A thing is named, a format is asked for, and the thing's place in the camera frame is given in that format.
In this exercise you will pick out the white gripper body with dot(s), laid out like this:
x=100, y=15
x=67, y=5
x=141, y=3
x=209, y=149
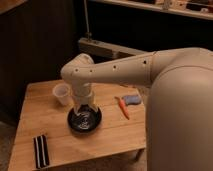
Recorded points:
x=82, y=94

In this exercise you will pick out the black ceramic bowl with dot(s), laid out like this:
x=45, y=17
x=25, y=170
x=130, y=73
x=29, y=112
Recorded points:
x=85, y=120

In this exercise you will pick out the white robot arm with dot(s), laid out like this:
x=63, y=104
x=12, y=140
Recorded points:
x=179, y=108

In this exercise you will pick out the translucent plastic cup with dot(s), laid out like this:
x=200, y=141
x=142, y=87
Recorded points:
x=62, y=92

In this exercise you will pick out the orange carrot toy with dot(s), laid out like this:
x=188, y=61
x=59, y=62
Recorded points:
x=123, y=108

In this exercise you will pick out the blue sponge toy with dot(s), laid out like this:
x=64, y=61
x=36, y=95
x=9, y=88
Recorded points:
x=132, y=99

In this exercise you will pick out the wooden table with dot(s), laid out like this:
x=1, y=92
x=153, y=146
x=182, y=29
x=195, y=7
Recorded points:
x=43, y=115

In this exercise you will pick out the metal pole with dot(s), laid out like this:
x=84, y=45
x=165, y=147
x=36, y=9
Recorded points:
x=88, y=33

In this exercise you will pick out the black white striped cloth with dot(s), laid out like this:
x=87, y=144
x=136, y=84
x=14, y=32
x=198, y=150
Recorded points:
x=41, y=151

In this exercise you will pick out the wooden bench rail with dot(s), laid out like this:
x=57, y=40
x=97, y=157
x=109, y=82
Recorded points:
x=107, y=50

